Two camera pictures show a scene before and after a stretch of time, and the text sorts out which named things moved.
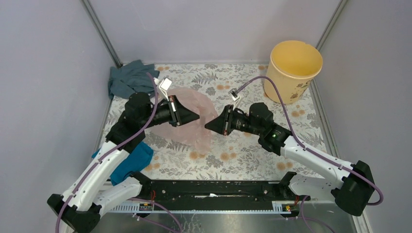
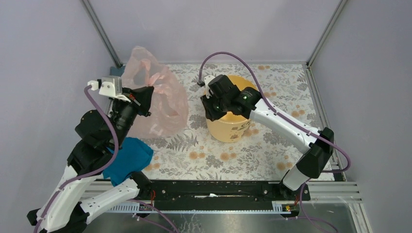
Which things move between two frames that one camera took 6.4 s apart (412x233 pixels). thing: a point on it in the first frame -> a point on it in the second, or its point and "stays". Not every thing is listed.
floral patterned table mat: x=231 y=157 stays
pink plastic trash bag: x=194 y=132 -> x=169 y=106
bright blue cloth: x=136 y=160 stays
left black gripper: x=180 y=114 -> x=141 y=98
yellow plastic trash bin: x=293 y=65 -> x=229 y=127
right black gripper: x=223 y=124 -> x=209 y=112
